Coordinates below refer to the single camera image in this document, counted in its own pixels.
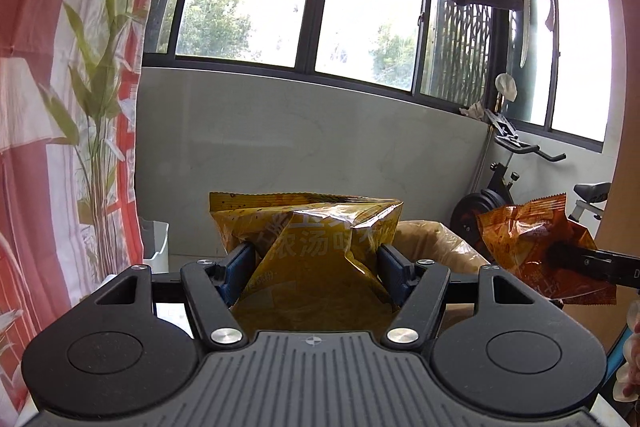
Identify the yellow snack bag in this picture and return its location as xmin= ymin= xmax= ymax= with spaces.
xmin=208 ymin=192 xmax=402 ymax=337

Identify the red orange snack bag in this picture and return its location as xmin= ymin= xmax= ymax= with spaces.
xmin=476 ymin=194 xmax=616 ymax=306

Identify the brown cardboard box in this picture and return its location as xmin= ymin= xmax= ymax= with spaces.
xmin=391 ymin=219 xmax=492 ymax=323

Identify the white bin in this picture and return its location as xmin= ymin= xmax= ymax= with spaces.
xmin=139 ymin=218 xmax=169 ymax=273

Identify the black exercise bike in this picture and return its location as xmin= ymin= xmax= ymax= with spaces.
xmin=448 ymin=106 xmax=614 ymax=249

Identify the red printed curtain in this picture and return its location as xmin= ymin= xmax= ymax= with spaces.
xmin=1 ymin=0 xmax=151 ymax=426

